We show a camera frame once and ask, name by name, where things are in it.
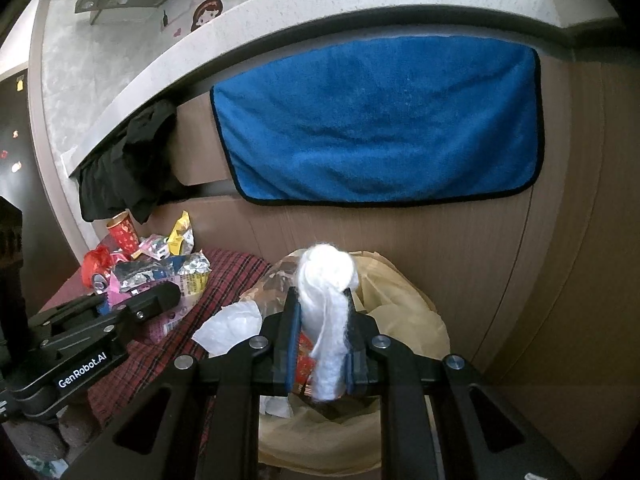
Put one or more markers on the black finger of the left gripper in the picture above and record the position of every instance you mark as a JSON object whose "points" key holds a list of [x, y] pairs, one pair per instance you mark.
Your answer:
{"points": [[145, 304]]}

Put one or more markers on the crushed red can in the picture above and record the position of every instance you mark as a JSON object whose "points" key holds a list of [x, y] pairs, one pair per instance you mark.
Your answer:
{"points": [[100, 282]]}

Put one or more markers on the red plastic bag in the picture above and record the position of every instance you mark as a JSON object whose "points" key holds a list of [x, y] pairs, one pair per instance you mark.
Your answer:
{"points": [[100, 261]]}

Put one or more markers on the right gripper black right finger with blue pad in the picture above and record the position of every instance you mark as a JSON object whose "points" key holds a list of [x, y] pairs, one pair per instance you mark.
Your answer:
{"points": [[361, 370]]}

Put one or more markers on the black cloth on counter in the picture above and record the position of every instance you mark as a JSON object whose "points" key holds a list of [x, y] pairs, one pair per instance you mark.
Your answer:
{"points": [[133, 174]]}

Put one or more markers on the girl wall sticker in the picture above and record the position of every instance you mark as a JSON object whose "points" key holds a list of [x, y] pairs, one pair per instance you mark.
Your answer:
{"points": [[205, 12]]}

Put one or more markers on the white tissue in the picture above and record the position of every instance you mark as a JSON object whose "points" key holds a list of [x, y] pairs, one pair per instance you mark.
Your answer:
{"points": [[231, 325]]}

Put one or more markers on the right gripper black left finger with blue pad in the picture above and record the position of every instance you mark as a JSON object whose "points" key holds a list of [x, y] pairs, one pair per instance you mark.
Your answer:
{"points": [[285, 346]]}

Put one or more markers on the white cotton wad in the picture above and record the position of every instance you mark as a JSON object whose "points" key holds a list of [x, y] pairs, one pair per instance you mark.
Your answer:
{"points": [[324, 279]]}

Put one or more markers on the silver foil wrapper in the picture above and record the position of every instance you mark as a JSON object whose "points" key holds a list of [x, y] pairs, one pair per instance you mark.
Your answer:
{"points": [[190, 273]]}

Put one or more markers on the blue microfiber towel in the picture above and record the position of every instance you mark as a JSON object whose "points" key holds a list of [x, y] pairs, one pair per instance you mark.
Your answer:
{"points": [[385, 122]]}

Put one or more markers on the black refrigerator door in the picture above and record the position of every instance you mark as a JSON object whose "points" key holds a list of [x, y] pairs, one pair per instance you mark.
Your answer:
{"points": [[48, 259]]}

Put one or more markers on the red paper cup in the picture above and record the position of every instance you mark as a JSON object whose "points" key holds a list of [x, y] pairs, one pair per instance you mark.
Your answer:
{"points": [[123, 232]]}

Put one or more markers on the yellow foil wrapper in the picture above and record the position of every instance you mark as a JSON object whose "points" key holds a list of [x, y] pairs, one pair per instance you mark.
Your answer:
{"points": [[181, 239]]}

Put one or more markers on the red plaid cloth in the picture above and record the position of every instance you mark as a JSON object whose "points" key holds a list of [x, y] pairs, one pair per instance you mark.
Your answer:
{"points": [[232, 273]]}

